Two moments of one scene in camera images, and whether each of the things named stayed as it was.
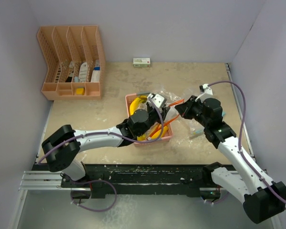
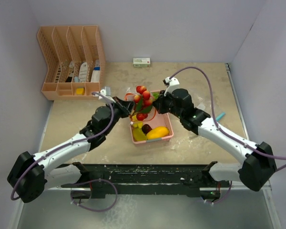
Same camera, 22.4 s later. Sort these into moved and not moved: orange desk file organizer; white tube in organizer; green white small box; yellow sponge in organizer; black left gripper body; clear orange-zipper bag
Moved: clear orange-zipper bag; black left gripper body
Not moved: orange desk file organizer; green white small box; white tube in organizer; yellow sponge in organizer
